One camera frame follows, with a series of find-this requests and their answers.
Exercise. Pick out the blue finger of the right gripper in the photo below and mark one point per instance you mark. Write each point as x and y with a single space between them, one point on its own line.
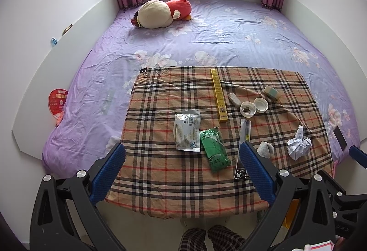
358 155

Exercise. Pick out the beige green small box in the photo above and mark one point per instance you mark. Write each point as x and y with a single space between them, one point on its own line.
272 93

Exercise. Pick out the plaid beige blanket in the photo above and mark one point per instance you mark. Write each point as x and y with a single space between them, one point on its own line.
160 181

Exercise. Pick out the red and cream plush toy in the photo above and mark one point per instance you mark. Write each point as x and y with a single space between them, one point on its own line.
159 14

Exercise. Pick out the long silver black wrapper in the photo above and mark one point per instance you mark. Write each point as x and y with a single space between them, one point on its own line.
240 173

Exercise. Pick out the white round lid with contents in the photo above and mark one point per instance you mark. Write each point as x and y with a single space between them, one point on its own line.
247 109

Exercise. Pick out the grey oblong eraser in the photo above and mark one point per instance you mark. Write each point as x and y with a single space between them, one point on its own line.
234 99

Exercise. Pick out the white paper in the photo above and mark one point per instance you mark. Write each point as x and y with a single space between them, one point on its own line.
299 146

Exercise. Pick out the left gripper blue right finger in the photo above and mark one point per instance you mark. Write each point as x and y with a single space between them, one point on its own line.
261 178

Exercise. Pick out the black binder clip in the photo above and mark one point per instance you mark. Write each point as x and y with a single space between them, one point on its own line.
143 72

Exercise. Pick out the grey sock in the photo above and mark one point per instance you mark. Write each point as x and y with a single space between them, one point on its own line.
265 150

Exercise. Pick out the person's plaid trouser legs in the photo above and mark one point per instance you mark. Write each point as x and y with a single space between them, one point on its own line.
221 237

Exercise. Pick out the red round hand fan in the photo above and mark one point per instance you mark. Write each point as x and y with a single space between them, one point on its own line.
56 101

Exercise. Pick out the green plastic packet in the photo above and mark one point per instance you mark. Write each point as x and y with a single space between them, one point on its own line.
214 148

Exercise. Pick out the black smartphone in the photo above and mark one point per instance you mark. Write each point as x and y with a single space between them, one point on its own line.
340 138

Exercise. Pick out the silver foil snack bag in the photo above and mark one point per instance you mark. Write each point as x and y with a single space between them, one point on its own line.
187 131

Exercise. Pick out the long yellow box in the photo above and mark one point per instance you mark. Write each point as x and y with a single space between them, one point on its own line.
222 110

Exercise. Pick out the white headboard panel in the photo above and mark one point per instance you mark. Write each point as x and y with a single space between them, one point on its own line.
34 122

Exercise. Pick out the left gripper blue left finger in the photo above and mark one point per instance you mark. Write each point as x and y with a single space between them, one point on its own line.
104 171

